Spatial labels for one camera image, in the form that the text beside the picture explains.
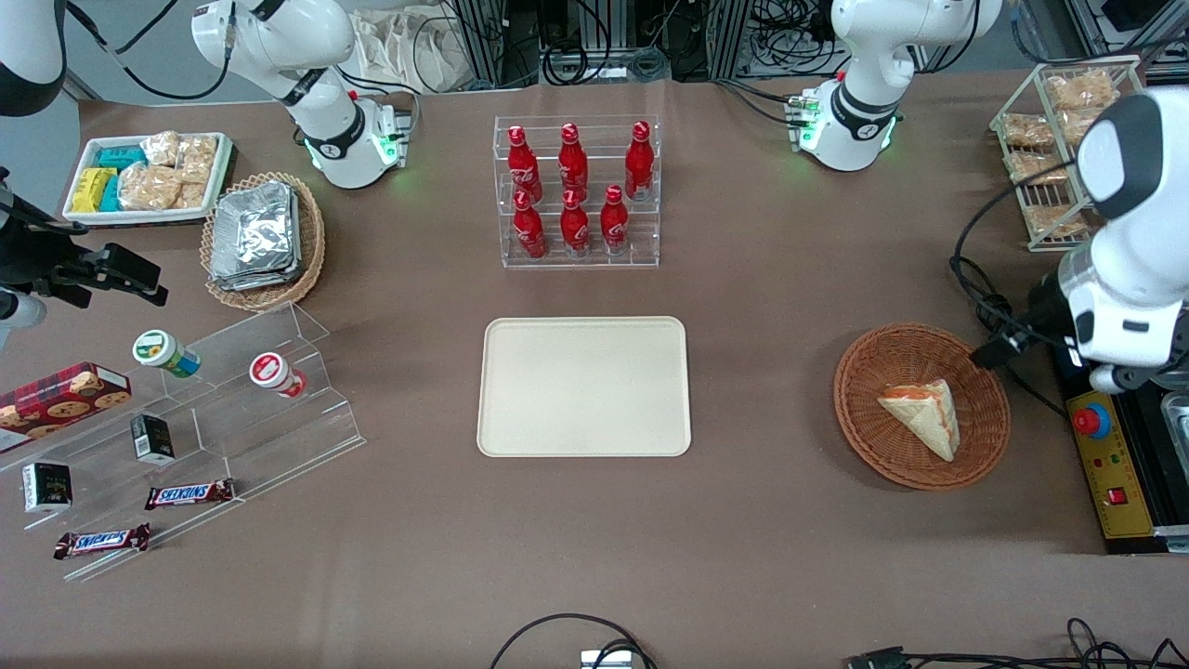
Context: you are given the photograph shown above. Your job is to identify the brown snickers bar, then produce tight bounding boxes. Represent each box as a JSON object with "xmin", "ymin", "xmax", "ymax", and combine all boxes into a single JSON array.
[
  {"xmin": 144, "ymin": 479, "xmax": 237, "ymax": 511},
  {"xmin": 53, "ymin": 522, "xmax": 152, "ymax": 561}
]

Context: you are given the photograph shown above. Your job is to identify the clear acrylic stepped stand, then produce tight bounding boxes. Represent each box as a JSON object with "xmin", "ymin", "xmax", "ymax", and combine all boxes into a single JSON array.
[{"xmin": 0, "ymin": 301, "xmax": 367, "ymax": 584}]

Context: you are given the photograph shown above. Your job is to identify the green lid cup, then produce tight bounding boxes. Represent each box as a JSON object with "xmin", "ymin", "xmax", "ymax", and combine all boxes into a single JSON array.
[{"xmin": 131, "ymin": 329, "xmax": 203, "ymax": 379}]

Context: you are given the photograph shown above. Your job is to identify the red cola bottle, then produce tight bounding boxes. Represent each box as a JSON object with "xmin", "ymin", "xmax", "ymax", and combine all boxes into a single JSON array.
[
  {"xmin": 557, "ymin": 122, "xmax": 590, "ymax": 197},
  {"xmin": 506, "ymin": 125, "xmax": 543, "ymax": 202},
  {"xmin": 623, "ymin": 120, "xmax": 656, "ymax": 202},
  {"xmin": 512, "ymin": 190, "xmax": 548, "ymax": 260},
  {"xmin": 599, "ymin": 184, "xmax": 631, "ymax": 255},
  {"xmin": 559, "ymin": 188, "xmax": 592, "ymax": 255}
]

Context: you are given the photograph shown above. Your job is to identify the white wire rack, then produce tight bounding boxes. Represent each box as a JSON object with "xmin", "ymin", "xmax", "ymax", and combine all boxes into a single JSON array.
[{"xmin": 988, "ymin": 55, "xmax": 1145, "ymax": 255}]

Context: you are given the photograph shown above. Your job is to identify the yellow snack pack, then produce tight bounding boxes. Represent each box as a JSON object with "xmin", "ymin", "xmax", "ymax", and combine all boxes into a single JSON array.
[{"xmin": 72, "ymin": 167, "xmax": 118, "ymax": 214}]

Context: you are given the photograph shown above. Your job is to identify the black cable with connector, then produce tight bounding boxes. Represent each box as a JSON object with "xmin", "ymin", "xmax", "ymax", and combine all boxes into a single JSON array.
[{"xmin": 845, "ymin": 617, "xmax": 1189, "ymax": 669}]

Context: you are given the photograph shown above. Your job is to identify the white rectangular snack tray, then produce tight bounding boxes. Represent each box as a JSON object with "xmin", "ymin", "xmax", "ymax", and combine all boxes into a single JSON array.
[{"xmin": 62, "ymin": 132, "xmax": 233, "ymax": 228}]

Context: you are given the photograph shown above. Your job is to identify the triangular sandwich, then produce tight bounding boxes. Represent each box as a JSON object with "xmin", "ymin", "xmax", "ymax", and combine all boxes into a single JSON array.
[{"xmin": 877, "ymin": 378, "xmax": 960, "ymax": 463}]

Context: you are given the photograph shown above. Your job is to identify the red lid cup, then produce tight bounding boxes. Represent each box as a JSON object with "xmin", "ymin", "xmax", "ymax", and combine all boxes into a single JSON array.
[{"xmin": 248, "ymin": 351, "xmax": 308, "ymax": 400}]

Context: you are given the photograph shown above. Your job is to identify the white cloth bags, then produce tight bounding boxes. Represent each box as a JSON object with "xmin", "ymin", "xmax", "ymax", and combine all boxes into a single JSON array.
[{"xmin": 351, "ymin": 7, "xmax": 470, "ymax": 95}]

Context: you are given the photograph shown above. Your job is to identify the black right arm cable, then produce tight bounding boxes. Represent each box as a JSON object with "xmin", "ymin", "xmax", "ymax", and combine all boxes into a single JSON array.
[{"xmin": 63, "ymin": 0, "xmax": 238, "ymax": 101}]

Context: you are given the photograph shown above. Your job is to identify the black appliance with yellow panel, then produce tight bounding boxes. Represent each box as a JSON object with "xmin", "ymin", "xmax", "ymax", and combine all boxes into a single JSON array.
[{"xmin": 1050, "ymin": 346, "xmax": 1189, "ymax": 555}]

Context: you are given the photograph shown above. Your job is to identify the steel container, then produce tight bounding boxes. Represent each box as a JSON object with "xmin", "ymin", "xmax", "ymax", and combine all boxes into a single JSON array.
[{"xmin": 1160, "ymin": 390, "xmax": 1189, "ymax": 458}]

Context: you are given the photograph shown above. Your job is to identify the black looped cable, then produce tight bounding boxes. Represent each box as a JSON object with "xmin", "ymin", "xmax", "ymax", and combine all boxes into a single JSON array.
[{"xmin": 489, "ymin": 612, "xmax": 657, "ymax": 669}]

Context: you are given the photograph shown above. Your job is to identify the black power cable with plug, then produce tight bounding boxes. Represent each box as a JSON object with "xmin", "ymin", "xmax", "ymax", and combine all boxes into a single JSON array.
[{"xmin": 948, "ymin": 255, "xmax": 1068, "ymax": 418}]

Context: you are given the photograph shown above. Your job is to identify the clear acrylic bottle rack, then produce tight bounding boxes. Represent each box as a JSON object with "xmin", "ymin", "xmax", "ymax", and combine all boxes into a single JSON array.
[{"xmin": 493, "ymin": 114, "xmax": 661, "ymax": 271}]

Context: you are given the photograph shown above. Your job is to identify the small black white box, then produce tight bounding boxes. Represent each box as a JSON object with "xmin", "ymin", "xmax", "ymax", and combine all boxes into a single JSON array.
[{"xmin": 21, "ymin": 461, "xmax": 73, "ymax": 515}]

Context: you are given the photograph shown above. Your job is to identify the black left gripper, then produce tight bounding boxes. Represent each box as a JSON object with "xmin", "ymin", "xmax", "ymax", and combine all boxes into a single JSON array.
[{"xmin": 972, "ymin": 277, "xmax": 1080, "ymax": 369}]

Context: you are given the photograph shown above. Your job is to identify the red cookie box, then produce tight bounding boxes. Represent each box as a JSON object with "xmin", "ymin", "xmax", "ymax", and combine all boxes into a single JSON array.
[{"xmin": 0, "ymin": 361, "xmax": 133, "ymax": 455}]

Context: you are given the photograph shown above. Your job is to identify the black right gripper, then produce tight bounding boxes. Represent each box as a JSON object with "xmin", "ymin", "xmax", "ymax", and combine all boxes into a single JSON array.
[{"xmin": 0, "ymin": 216, "xmax": 171, "ymax": 308}]

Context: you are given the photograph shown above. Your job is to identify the aluminium frame with cables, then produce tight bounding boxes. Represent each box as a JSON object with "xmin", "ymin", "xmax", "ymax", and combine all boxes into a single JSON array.
[{"xmin": 453, "ymin": 0, "xmax": 837, "ymax": 86}]

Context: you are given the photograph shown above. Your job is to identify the red emergency stop button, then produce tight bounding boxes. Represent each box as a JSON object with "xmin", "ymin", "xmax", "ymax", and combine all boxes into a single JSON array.
[{"xmin": 1072, "ymin": 401, "xmax": 1113, "ymax": 440}]

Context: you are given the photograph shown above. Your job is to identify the stack of silver foil packs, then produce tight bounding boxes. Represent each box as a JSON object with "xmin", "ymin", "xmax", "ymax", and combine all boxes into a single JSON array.
[{"xmin": 208, "ymin": 180, "xmax": 303, "ymax": 293}]

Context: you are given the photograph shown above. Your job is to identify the round brown wicker basket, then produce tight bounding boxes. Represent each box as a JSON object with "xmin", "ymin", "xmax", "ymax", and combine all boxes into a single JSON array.
[{"xmin": 833, "ymin": 322, "xmax": 1012, "ymax": 492}]

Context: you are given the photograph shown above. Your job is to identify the clear cracker snack bag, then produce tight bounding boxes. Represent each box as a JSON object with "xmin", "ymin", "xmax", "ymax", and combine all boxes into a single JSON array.
[
  {"xmin": 1000, "ymin": 112, "xmax": 1056, "ymax": 149},
  {"xmin": 1058, "ymin": 109, "xmax": 1108, "ymax": 142},
  {"xmin": 1005, "ymin": 151, "xmax": 1070, "ymax": 186},
  {"xmin": 1044, "ymin": 71, "xmax": 1117, "ymax": 112},
  {"xmin": 1021, "ymin": 203, "xmax": 1090, "ymax": 239}
]

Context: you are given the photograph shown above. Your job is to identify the beige plastic tray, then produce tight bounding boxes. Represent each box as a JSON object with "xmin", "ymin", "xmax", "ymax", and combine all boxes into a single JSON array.
[{"xmin": 477, "ymin": 316, "xmax": 693, "ymax": 459}]

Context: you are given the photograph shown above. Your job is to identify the oval tan wicker basket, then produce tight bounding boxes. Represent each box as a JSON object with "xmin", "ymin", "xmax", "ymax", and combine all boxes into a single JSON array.
[{"xmin": 200, "ymin": 172, "xmax": 327, "ymax": 312}]

